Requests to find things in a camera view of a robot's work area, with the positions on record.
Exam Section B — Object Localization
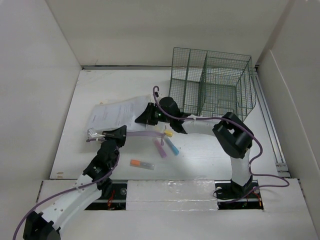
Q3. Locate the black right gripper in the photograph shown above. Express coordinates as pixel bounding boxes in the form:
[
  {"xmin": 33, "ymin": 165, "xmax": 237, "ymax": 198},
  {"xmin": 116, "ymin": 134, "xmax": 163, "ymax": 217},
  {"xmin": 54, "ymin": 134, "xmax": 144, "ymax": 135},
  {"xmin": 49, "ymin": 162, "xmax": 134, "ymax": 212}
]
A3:
[{"xmin": 134, "ymin": 102, "xmax": 172, "ymax": 126}]

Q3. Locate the clear purple zipper pouch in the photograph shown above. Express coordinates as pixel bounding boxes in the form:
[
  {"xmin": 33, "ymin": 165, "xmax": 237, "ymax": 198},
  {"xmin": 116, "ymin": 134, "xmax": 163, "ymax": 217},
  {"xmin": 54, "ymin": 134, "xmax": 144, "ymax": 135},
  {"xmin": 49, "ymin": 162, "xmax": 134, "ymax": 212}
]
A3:
[{"xmin": 126, "ymin": 126, "xmax": 165, "ymax": 146}]

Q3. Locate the clear zipper document pouch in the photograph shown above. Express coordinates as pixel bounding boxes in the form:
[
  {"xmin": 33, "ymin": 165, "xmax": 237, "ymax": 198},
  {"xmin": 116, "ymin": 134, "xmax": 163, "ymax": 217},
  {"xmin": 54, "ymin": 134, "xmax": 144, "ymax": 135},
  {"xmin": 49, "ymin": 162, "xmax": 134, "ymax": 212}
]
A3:
[{"xmin": 86, "ymin": 95, "xmax": 151, "ymax": 133}]

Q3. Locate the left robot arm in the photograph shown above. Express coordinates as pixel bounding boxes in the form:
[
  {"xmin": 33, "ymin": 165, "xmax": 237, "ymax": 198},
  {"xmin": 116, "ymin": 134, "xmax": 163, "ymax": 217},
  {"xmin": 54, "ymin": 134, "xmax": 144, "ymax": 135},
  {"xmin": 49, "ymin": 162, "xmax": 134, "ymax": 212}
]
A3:
[{"xmin": 21, "ymin": 125, "xmax": 127, "ymax": 240}]

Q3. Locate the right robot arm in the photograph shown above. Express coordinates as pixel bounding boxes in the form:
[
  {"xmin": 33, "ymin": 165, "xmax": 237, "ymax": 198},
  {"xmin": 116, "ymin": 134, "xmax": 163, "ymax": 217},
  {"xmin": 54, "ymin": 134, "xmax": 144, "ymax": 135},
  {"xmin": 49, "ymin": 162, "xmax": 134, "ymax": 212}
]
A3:
[{"xmin": 134, "ymin": 97, "xmax": 253, "ymax": 200}]

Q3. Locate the yellow highlighter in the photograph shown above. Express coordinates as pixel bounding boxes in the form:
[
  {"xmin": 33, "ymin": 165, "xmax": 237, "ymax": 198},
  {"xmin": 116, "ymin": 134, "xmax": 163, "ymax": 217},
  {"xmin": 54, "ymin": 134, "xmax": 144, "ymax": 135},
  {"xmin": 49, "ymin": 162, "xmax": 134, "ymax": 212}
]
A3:
[{"xmin": 164, "ymin": 129, "xmax": 174, "ymax": 138}]

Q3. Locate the orange grey highlighter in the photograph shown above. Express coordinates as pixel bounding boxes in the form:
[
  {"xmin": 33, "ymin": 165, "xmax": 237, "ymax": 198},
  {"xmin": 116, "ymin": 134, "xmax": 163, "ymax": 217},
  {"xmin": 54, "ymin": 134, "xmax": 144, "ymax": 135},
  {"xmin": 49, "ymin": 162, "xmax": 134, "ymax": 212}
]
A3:
[{"xmin": 130, "ymin": 159, "xmax": 155, "ymax": 170}]

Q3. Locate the pink purple highlighter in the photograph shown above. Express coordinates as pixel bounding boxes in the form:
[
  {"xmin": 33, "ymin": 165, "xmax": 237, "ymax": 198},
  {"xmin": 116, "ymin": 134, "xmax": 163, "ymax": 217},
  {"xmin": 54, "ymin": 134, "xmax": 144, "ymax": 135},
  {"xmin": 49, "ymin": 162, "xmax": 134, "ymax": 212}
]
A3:
[{"xmin": 152, "ymin": 138, "xmax": 167, "ymax": 159}]

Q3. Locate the blue highlighter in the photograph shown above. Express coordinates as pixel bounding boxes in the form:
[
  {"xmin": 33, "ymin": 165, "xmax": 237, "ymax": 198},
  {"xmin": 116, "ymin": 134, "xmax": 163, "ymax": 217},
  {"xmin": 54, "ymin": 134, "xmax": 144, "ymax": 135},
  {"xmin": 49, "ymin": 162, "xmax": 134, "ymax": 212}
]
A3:
[{"xmin": 164, "ymin": 136, "xmax": 180, "ymax": 156}]

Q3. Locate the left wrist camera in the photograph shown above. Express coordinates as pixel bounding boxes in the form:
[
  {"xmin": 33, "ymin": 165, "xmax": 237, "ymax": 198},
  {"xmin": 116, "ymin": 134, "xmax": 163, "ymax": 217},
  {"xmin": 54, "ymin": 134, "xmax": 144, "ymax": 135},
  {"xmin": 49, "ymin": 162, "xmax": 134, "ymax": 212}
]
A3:
[{"xmin": 87, "ymin": 128, "xmax": 104, "ymax": 139}]

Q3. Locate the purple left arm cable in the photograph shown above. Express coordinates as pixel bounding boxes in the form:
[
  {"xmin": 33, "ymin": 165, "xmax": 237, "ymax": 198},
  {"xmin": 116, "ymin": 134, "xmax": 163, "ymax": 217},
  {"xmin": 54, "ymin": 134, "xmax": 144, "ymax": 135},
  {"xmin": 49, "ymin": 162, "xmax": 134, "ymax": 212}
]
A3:
[{"xmin": 12, "ymin": 138, "xmax": 121, "ymax": 240}]

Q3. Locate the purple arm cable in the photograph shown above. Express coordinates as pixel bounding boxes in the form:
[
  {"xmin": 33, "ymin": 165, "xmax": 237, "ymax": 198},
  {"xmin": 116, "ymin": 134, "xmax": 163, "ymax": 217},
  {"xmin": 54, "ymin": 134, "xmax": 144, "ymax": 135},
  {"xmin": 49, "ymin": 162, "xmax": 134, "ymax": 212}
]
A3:
[
  {"xmin": 152, "ymin": 86, "xmax": 291, "ymax": 201},
  {"xmin": 12, "ymin": 138, "xmax": 121, "ymax": 240}
]

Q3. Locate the green wire mesh organizer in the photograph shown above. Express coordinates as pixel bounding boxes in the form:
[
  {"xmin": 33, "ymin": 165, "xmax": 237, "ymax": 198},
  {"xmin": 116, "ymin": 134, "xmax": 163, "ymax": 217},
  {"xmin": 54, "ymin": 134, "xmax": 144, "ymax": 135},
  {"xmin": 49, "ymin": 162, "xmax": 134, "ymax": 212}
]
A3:
[{"xmin": 168, "ymin": 47, "xmax": 256, "ymax": 121}]

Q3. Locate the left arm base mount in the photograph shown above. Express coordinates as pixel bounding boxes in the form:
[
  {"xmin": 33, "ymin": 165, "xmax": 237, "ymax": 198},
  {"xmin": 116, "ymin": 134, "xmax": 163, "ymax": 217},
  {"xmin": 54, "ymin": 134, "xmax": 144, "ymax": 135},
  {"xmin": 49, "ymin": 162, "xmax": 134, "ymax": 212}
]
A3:
[{"xmin": 85, "ymin": 180, "xmax": 128, "ymax": 211}]

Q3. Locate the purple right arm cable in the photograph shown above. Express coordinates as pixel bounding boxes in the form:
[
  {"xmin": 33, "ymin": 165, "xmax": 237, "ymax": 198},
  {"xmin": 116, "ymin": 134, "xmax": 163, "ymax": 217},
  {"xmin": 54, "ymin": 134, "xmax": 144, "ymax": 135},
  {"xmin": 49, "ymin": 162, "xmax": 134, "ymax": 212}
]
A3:
[{"xmin": 152, "ymin": 86, "xmax": 291, "ymax": 201}]

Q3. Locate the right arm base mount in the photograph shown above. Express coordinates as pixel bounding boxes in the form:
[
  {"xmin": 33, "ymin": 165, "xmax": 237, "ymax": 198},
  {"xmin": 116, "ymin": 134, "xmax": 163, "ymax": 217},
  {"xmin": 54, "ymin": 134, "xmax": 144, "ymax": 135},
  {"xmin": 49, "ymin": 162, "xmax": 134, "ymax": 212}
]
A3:
[{"xmin": 212, "ymin": 180, "xmax": 264, "ymax": 210}]

